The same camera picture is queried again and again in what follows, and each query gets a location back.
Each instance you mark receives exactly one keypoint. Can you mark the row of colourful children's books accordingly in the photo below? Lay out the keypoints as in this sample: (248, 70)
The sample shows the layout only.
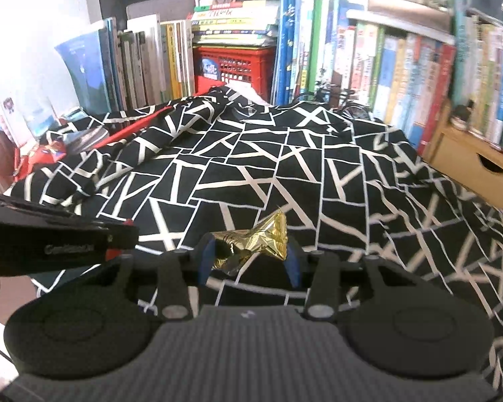
(360, 71)

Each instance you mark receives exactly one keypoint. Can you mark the miniature bicycle model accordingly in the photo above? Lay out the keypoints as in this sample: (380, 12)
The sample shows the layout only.
(339, 100)

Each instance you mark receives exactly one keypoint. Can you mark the gold foil snack wrapper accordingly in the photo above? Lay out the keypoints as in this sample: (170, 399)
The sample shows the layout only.
(268, 234)

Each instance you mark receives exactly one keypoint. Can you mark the white picture book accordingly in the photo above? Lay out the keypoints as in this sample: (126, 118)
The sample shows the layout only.
(12, 104)

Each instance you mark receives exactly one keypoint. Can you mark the white crumpled paper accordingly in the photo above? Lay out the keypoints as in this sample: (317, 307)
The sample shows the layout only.
(247, 91)

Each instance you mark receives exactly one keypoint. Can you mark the red folder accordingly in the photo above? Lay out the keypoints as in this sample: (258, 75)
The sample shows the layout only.
(130, 127)

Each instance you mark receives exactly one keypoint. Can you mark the glossy dark magazine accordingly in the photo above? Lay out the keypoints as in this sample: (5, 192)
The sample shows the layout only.
(84, 138)

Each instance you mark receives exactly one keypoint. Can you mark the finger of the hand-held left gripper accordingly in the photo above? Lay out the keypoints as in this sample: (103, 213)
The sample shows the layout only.
(123, 236)

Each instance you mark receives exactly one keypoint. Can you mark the black white patterned cloth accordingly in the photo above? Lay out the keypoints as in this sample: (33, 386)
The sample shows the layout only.
(318, 167)

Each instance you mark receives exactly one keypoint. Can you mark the stack of flat books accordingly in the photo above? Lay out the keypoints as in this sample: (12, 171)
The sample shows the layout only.
(234, 23)

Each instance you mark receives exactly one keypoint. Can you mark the row of slim paperback books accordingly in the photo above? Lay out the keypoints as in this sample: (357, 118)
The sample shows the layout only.
(486, 75)

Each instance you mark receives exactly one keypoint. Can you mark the red toy packet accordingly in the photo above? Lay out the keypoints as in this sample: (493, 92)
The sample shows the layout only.
(46, 157)

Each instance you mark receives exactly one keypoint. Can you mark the red plastic crate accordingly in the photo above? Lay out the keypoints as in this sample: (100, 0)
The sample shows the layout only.
(239, 67)

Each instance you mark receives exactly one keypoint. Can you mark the large blue book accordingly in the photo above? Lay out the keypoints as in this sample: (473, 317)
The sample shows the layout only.
(88, 71)

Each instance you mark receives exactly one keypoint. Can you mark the wooden drawer box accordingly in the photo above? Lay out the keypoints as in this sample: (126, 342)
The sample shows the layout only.
(465, 159)

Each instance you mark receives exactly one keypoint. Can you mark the row of pale-spined books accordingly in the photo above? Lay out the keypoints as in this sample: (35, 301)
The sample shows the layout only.
(151, 63)

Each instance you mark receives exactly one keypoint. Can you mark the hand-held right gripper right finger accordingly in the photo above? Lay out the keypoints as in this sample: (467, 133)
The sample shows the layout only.
(294, 266)

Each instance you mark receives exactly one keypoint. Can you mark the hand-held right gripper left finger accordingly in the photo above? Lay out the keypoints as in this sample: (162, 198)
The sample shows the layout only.
(207, 259)

